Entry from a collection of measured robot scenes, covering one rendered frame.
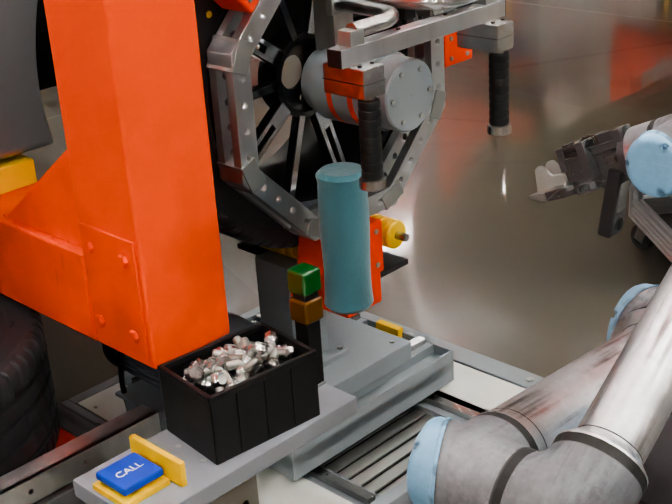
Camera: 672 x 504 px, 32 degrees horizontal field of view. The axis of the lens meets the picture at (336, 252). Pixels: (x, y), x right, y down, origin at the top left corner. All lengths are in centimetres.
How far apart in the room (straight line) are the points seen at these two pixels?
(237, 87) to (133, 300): 39
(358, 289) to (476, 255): 144
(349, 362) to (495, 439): 107
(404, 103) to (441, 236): 162
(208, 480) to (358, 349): 84
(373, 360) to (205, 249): 69
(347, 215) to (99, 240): 43
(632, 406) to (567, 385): 19
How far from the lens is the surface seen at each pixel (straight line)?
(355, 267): 202
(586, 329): 304
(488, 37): 206
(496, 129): 210
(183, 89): 176
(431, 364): 254
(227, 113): 197
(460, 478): 136
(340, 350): 246
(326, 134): 223
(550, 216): 373
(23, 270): 210
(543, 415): 149
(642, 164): 168
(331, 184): 196
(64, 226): 196
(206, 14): 196
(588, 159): 188
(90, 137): 178
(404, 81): 199
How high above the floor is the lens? 141
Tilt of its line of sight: 24 degrees down
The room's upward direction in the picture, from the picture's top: 4 degrees counter-clockwise
